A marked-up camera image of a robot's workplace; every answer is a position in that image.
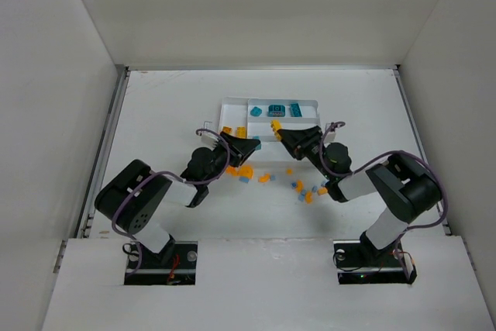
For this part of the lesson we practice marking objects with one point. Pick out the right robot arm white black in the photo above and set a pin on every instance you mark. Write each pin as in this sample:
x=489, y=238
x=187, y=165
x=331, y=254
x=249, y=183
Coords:
x=414, y=196

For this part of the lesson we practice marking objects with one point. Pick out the orange arch lego piece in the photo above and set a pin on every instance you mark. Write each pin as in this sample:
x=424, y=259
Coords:
x=246, y=171

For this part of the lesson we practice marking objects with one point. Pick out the orange curved lego piece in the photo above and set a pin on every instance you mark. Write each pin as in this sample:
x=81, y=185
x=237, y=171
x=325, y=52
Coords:
x=264, y=178

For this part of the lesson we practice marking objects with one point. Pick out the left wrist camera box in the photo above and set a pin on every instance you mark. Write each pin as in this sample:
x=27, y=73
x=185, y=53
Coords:
x=209, y=139

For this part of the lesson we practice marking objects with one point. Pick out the orange long flat lego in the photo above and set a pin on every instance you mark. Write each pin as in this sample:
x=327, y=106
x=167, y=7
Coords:
x=231, y=170

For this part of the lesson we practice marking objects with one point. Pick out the yellow curved lego brick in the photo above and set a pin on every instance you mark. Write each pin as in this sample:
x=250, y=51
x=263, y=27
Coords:
x=276, y=126

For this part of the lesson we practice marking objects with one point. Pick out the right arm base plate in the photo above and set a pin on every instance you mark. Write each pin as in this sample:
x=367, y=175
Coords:
x=394, y=266

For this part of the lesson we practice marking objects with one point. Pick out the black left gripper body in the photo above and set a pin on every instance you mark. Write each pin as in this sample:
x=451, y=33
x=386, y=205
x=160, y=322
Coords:
x=232, y=148

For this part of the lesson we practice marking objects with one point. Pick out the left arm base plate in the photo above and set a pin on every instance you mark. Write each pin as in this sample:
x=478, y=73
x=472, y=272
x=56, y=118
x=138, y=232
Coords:
x=178, y=270

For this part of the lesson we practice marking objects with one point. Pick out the yellow long lego brick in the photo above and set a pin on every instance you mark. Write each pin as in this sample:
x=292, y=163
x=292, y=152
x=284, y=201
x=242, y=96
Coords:
x=241, y=132

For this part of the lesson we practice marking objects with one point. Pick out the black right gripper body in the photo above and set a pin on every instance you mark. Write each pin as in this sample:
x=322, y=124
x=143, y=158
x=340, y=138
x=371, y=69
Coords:
x=305, y=145

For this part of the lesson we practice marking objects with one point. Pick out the white divided sorting tray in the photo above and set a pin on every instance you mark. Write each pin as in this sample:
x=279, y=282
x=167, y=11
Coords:
x=235, y=112

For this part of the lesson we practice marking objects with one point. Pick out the teal round printed lego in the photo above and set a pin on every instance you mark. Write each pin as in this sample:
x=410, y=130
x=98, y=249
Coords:
x=275, y=110

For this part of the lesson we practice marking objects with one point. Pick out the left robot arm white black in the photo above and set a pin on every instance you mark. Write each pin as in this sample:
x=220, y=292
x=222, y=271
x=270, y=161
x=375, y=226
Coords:
x=132, y=198

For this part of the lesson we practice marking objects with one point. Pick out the orange curved lego right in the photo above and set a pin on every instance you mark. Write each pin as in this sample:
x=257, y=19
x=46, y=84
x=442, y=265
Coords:
x=298, y=186

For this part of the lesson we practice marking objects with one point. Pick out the teal curved lego brick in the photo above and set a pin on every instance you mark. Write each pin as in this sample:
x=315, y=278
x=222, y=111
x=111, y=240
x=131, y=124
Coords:
x=256, y=111

